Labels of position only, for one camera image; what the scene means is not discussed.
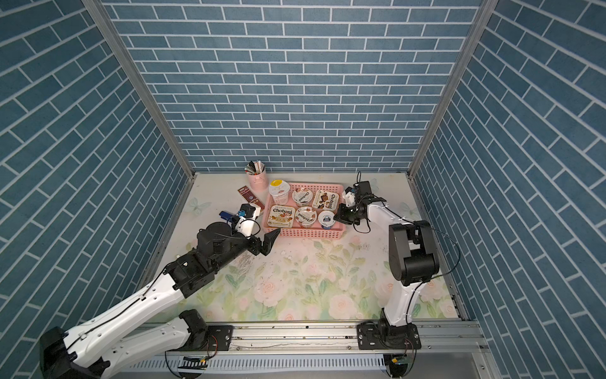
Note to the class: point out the square Chobani flip chocolate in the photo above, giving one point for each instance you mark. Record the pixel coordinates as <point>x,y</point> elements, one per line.
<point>326,201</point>

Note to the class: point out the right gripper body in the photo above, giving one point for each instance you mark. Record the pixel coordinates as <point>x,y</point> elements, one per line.
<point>354,212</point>

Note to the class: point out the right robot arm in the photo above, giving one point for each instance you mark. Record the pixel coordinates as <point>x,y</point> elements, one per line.
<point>412,259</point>

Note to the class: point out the white yellow yogurt cup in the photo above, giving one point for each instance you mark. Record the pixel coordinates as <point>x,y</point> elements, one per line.
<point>279,191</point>

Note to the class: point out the pink plastic basket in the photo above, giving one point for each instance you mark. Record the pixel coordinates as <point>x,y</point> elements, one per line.
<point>297,231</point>

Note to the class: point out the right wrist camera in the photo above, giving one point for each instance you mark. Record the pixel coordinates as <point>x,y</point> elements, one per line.
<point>349,197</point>

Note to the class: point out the blue small eraser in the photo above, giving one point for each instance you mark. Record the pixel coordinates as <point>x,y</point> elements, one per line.
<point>228,217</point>

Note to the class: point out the small blue white yogurt cup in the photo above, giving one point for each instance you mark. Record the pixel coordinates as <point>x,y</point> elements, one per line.
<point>326,219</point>

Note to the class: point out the red pencil box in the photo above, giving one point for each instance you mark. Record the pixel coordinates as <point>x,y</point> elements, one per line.
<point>250,197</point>

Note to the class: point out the round Chobani yogurt strawberry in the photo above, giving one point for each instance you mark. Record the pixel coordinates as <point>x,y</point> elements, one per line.
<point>306,216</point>

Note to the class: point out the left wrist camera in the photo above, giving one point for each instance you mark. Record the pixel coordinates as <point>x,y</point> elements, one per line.
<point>246,220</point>

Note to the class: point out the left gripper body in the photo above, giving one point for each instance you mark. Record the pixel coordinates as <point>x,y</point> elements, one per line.
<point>237,245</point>

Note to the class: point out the round Chobani yogurt dark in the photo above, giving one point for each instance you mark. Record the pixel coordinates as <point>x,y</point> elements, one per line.
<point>303,197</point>

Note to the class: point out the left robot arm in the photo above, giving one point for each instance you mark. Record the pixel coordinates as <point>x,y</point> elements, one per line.
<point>101,347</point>

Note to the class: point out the pink pen cup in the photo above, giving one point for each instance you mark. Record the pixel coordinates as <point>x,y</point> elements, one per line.
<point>258,181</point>

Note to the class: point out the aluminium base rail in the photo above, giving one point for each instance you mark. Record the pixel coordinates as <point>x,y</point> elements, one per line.
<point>441,335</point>

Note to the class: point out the square Chobani flip strawberry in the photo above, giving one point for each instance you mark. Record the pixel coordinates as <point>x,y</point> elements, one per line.
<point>281,216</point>

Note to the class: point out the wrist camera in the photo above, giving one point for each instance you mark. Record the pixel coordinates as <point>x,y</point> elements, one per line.
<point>246,220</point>
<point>349,197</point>

